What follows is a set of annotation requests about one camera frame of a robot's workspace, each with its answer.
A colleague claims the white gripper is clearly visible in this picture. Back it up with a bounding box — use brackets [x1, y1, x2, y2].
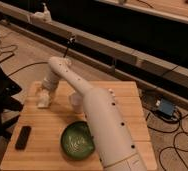
[40, 85, 55, 99]

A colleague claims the white sponge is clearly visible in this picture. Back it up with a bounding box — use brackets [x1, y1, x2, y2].
[37, 91, 50, 108]

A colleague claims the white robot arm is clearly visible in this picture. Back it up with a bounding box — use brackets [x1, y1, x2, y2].
[38, 56, 147, 171]

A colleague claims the green ceramic bowl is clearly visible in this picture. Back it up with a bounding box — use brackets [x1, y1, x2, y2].
[60, 121, 95, 160]

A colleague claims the translucent plastic cup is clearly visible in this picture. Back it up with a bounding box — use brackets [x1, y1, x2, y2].
[69, 92, 83, 114]

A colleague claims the white tube bottle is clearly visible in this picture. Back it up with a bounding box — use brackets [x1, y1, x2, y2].
[108, 88, 116, 97]

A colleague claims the black remote control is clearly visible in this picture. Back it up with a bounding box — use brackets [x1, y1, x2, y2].
[15, 126, 31, 150]

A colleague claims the white object on ledge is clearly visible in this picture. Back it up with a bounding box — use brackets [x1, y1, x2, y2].
[33, 4, 52, 22]

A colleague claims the blue power box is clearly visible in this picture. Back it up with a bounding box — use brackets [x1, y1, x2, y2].
[156, 99, 175, 118]

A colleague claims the black floor cable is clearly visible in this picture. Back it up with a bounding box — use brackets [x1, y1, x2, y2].
[7, 35, 77, 78]

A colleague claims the black cable bundle right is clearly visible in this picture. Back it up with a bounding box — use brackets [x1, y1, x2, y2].
[143, 96, 188, 171]

